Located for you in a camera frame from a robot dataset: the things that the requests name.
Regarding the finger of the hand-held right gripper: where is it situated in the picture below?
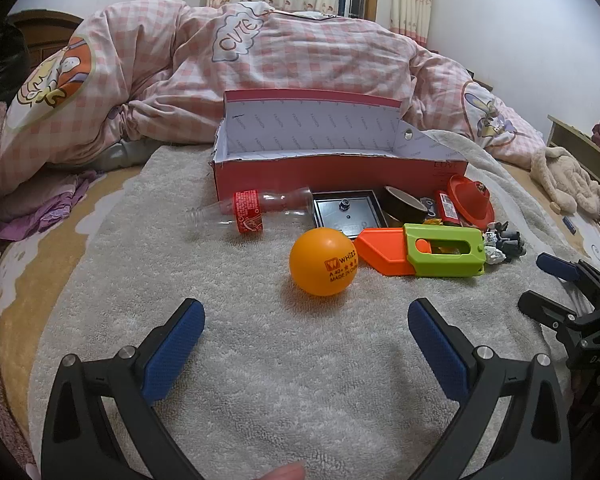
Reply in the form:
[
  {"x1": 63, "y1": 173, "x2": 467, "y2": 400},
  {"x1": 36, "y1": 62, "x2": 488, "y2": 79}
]
[
  {"x1": 536, "y1": 252, "x2": 600, "y2": 296},
  {"x1": 518, "y1": 290, "x2": 583, "y2": 333}
]

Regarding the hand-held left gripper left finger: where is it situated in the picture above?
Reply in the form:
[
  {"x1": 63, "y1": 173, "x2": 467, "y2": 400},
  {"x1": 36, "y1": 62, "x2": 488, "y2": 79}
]
[{"x1": 40, "y1": 297, "x2": 206, "y2": 480}]

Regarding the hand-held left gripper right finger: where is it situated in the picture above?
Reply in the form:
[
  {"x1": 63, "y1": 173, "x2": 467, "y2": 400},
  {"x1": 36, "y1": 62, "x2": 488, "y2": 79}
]
[{"x1": 407, "y1": 297, "x2": 573, "y2": 480}]

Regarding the black and white toy figure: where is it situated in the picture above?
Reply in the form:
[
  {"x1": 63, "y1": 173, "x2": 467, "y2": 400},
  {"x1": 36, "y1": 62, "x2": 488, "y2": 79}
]
[{"x1": 484, "y1": 221, "x2": 527, "y2": 264}]

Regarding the orange and green toy knife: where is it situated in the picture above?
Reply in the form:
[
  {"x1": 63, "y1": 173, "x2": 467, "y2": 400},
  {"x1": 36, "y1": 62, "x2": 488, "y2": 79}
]
[{"x1": 354, "y1": 222, "x2": 487, "y2": 278}]

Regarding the red round plastic disc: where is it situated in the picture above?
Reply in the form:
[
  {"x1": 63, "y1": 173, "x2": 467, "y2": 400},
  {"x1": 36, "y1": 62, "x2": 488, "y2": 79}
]
[{"x1": 447, "y1": 174, "x2": 496, "y2": 228}]

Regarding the orange ping-pong ball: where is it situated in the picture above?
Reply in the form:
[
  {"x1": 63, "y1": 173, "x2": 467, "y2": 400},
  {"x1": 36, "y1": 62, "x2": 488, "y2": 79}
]
[{"x1": 289, "y1": 227, "x2": 360, "y2": 296}]

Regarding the clear plastic bottle red label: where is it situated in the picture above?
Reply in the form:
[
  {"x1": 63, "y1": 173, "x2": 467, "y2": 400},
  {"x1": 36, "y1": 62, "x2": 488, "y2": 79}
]
[{"x1": 185, "y1": 186, "x2": 315, "y2": 235}]

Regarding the red cardboard shoebox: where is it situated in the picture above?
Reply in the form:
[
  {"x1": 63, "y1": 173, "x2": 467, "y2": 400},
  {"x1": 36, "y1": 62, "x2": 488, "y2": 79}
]
[{"x1": 209, "y1": 89, "x2": 470, "y2": 211}]

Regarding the beige plush toy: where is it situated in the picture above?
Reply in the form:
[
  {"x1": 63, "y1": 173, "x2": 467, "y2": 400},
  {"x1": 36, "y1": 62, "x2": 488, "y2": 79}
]
[{"x1": 530, "y1": 145, "x2": 600, "y2": 218}]

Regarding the grey fleece towel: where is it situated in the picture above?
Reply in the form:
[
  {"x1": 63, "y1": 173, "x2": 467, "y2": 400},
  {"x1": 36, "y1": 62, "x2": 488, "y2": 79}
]
[{"x1": 27, "y1": 130, "x2": 596, "y2": 480}]

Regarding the red lighter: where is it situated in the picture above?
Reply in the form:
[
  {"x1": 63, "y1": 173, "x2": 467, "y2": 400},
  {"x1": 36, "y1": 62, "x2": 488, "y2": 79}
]
[{"x1": 436, "y1": 190, "x2": 461, "y2": 226}]

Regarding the wooden bedside shelf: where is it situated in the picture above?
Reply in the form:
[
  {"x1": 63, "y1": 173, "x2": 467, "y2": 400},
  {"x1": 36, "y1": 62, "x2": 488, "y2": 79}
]
[{"x1": 547, "y1": 115, "x2": 600, "y2": 186}]

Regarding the brown tape roll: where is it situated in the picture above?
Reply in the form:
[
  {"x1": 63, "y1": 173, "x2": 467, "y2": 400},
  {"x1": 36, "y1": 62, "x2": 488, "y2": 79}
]
[{"x1": 382, "y1": 186, "x2": 431, "y2": 228}]

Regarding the square metal tin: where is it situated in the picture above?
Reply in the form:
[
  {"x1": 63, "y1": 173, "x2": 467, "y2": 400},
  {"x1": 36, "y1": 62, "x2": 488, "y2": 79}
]
[{"x1": 311, "y1": 190, "x2": 387, "y2": 241}]

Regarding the purple cloth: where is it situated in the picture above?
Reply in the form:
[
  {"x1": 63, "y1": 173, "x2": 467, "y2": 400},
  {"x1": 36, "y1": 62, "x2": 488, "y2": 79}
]
[{"x1": 0, "y1": 170, "x2": 98, "y2": 241}]

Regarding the pink checked duvet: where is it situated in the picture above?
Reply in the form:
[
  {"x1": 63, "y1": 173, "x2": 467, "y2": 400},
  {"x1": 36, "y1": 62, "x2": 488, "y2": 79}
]
[{"x1": 0, "y1": 0, "x2": 546, "y2": 206}]

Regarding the dark wooden headboard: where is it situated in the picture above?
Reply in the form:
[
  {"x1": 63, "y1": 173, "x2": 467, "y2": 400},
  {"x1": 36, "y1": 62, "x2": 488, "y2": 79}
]
[{"x1": 7, "y1": 10, "x2": 83, "y2": 73}]

